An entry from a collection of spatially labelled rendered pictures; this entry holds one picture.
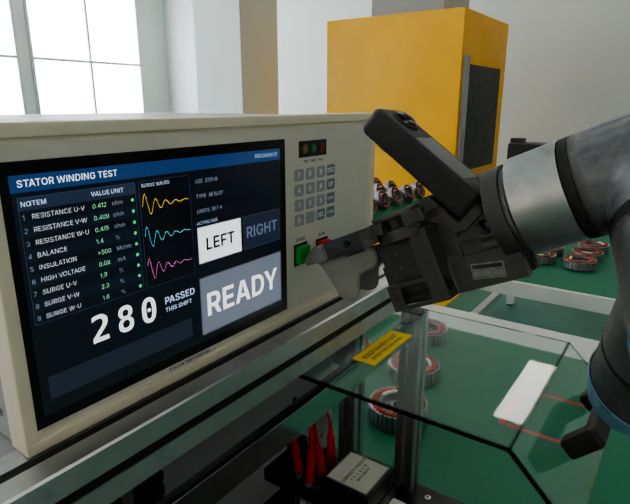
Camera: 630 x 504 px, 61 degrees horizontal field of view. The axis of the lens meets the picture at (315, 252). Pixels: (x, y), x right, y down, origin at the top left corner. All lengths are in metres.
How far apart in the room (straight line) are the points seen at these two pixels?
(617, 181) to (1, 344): 0.39
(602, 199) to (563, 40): 5.30
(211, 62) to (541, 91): 3.08
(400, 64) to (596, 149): 3.76
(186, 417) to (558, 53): 5.42
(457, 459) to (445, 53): 3.30
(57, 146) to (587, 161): 0.33
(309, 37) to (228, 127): 6.42
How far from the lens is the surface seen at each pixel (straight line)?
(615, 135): 0.39
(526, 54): 5.74
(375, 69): 4.22
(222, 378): 0.45
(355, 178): 0.62
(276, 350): 0.49
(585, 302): 1.90
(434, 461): 0.98
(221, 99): 4.49
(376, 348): 0.61
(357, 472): 0.66
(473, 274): 0.44
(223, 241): 0.45
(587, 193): 0.39
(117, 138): 0.38
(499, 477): 0.98
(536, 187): 0.40
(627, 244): 0.36
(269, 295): 0.51
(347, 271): 0.49
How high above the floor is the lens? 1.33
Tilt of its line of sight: 16 degrees down
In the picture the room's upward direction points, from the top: straight up
